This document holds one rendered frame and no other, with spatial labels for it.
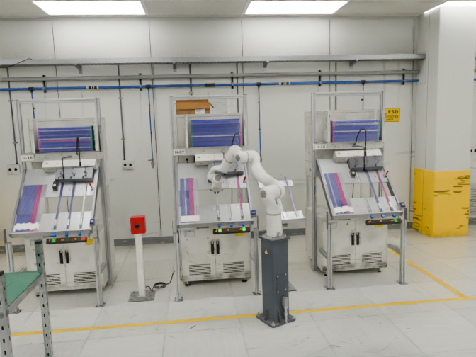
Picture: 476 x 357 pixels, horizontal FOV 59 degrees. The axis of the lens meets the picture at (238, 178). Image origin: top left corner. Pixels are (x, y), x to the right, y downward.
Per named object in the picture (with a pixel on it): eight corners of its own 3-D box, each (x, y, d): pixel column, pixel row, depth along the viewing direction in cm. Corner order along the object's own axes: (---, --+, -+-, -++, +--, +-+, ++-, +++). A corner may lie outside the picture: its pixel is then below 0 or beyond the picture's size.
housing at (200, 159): (243, 167, 430) (244, 159, 419) (195, 169, 425) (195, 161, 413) (242, 161, 435) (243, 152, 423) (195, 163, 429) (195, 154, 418)
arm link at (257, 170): (269, 203, 331) (282, 200, 343) (277, 193, 324) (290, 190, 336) (236, 157, 352) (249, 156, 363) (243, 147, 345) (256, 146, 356)
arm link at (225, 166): (217, 152, 365) (203, 178, 381) (230, 163, 361) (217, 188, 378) (222, 149, 372) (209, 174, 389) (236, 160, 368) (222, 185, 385)
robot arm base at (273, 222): (290, 236, 336) (290, 214, 333) (271, 241, 326) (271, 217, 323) (276, 231, 352) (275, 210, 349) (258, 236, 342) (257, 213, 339)
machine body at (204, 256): (251, 282, 427) (249, 223, 418) (181, 287, 419) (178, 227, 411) (243, 262, 491) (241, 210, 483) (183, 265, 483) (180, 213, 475)
